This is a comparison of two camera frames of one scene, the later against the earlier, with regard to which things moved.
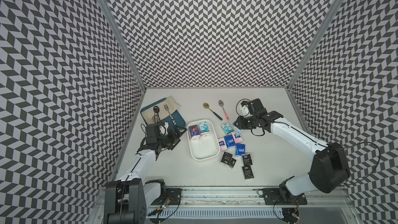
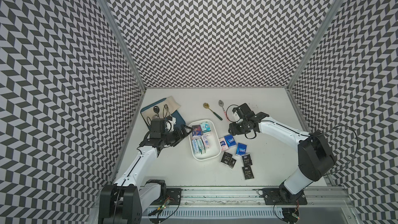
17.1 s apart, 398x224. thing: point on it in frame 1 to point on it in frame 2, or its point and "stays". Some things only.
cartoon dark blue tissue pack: [195, 131] stays
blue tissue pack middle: [229, 140] stays
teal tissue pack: [204, 128] stays
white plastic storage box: [203, 139] stays
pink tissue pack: [237, 139] to [205, 139]
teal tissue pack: [227, 127] to [201, 145]
